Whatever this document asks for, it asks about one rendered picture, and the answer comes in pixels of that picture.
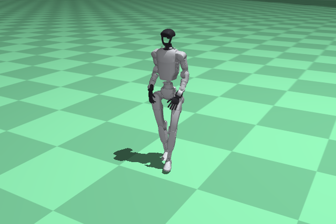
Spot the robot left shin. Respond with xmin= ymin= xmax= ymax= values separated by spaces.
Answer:
xmin=166 ymin=130 xmax=177 ymax=161

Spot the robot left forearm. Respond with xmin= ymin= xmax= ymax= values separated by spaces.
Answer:
xmin=177 ymin=72 xmax=189 ymax=96

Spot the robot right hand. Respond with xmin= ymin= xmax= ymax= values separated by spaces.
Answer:
xmin=148 ymin=84 xmax=156 ymax=103

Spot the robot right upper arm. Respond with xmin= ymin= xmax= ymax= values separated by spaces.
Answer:
xmin=151 ymin=48 xmax=158 ymax=73

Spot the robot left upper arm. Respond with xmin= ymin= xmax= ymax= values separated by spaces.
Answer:
xmin=175 ymin=51 xmax=188 ymax=78

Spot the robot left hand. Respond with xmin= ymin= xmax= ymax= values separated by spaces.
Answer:
xmin=167 ymin=91 xmax=183 ymax=110

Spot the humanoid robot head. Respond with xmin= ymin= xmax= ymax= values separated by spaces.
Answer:
xmin=161 ymin=29 xmax=175 ymax=50

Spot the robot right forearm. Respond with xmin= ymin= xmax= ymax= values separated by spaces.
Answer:
xmin=148 ymin=71 xmax=159 ymax=89

